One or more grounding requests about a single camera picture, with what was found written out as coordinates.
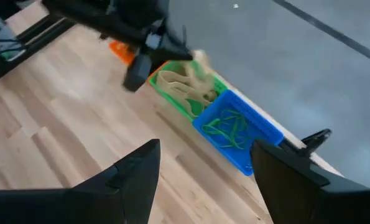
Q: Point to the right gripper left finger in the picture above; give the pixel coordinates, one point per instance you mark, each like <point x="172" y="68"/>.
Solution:
<point x="110" y="202"/>

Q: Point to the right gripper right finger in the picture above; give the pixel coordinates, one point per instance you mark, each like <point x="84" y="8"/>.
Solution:
<point x="296" y="199"/>

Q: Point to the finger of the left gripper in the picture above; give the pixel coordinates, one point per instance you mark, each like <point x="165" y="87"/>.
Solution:
<point x="177" y="51"/>

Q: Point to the wide tan rubber band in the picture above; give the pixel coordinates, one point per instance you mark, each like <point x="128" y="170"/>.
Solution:
<point x="200" y="79"/>
<point x="169" y="82"/>

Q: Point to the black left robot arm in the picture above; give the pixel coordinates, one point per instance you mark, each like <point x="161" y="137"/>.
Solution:
<point x="79" y="12"/>

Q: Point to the green rubber band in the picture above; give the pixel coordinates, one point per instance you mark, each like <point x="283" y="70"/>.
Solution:
<point x="237" y="124"/>
<point x="217" y="130"/>

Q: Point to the orange plastic basket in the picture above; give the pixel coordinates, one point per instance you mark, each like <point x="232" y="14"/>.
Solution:
<point x="122" y="51"/>

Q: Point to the green plastic basket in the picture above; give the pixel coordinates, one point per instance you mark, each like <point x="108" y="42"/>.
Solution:
<point x="197" y="107"/>

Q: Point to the blue plastic basket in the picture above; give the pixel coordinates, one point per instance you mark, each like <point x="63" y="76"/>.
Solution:
<point x="259" y="126"/>

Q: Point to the black bracket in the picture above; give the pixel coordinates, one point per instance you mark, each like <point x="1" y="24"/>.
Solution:
<point x="315" y="140"/>

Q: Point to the black table frame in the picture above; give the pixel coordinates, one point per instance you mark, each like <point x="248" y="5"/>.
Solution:
<point x="32" y="43"/>

